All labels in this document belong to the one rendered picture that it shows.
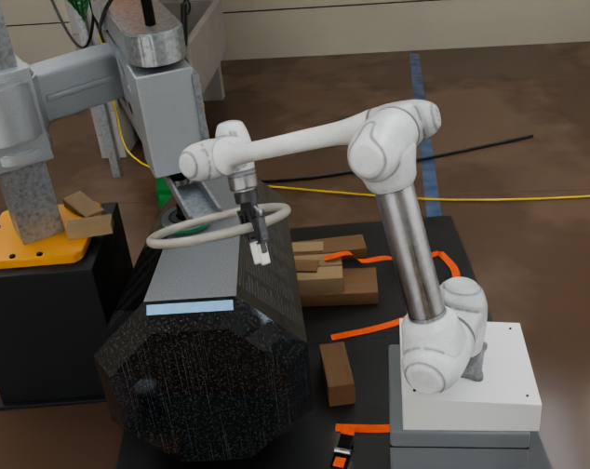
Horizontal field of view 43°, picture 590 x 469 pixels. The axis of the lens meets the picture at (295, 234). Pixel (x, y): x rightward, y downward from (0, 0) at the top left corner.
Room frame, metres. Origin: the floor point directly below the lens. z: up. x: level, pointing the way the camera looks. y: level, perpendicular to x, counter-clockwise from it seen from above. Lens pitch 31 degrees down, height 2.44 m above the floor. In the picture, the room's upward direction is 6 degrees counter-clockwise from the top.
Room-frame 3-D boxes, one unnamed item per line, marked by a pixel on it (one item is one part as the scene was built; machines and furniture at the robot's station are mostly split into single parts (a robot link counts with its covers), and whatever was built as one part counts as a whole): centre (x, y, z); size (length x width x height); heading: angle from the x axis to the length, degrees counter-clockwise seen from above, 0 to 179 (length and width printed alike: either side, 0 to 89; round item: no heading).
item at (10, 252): (3.00, 1.17, 0.76); 0.49 x 0.49 x 0.05; 88
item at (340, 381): (2.63, -0.13, 0.07); 0.30 x 0.12 x 0.12; 3
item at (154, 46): (3.11, 0.56, 1.64); 0.96 x 0.25 x 0.17; 18
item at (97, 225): (2.94, 0.92, 0.81); 0.20 x 0.10 x 0.05; 96
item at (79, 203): (3.17, 0.99, 0.80); 0.20 x 0.10 x 0.05; 42
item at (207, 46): (6.12, 0.84, 0.43); 1.30 x 0.62 x 0.86; 172
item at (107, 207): (3.00, 1.17, 0.37); 0.66 x 0.66 x 0.74; 88
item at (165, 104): (2.86, 0.48, 1.35); 0.36 x 0.22 x 0.45; 18
